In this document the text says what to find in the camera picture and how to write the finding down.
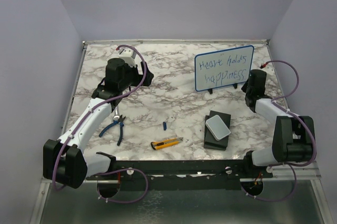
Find blue framed whiteboard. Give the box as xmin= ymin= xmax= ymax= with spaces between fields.
xmin=194 ymin=45 xmax=254 ymax=91

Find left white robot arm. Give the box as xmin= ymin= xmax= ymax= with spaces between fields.
xmin=43 ymin=57 xmax=154 ymax=188

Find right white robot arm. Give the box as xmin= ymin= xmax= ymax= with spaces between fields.
xmin=242 ymin=69 xmax=315 ymax=177

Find silver wrench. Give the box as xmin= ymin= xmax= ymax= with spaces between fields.
xmin=113 ymin=107 xmax=120 ymax=122

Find black box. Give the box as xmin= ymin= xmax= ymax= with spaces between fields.
xmin=204 ymin=110 xmax=231 ymax=150

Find grey white eraser case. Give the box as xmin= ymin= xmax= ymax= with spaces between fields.
xmin=205 ymin=115 xmax=231 ymax=141

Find yellow utility knife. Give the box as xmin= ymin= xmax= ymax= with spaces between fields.
xmin=151 ymin=137 xmax=183 ymax=150

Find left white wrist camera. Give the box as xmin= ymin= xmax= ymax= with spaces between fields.
xmin=118 ymin=48 xmax=137 ymax=67

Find blue handled pliers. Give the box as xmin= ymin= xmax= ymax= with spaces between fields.
xmin=98 ymin=115 xmax=126 ymax=146

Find black mounting base rail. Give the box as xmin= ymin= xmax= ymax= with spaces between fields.
xmin=86 ymin=158 xmax=274 ymax=192

